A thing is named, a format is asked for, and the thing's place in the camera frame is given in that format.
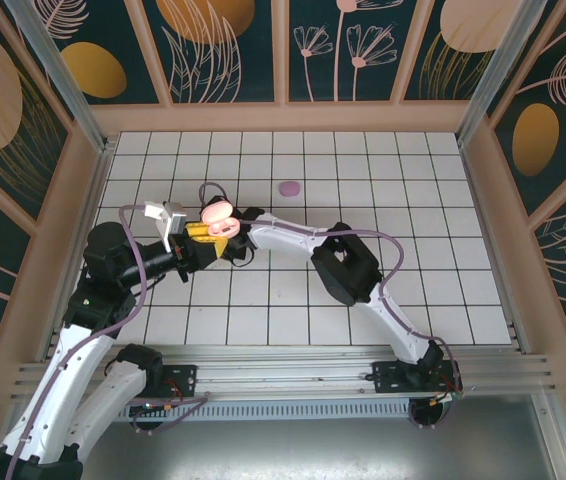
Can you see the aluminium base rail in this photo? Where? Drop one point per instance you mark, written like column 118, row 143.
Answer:
column 283, row 372

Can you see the purple earbud charging case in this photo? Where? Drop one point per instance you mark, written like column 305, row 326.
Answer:
column 289, row 189

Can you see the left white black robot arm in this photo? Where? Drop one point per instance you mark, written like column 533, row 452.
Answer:
column 63, row 380

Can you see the pink earbud charging case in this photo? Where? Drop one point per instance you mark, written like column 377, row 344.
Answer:
column 215, row 211

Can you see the aluminium side rail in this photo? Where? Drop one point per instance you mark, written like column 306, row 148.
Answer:
column 479, row 210
column 92, row 200

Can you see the grey metal sheet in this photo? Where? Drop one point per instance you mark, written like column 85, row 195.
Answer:
column 288, row 450

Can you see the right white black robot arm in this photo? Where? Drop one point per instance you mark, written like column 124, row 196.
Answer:
column 288, row 237

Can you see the aluminium corner post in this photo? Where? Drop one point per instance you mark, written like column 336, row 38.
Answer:
column 497, row 75
column 59, row 75

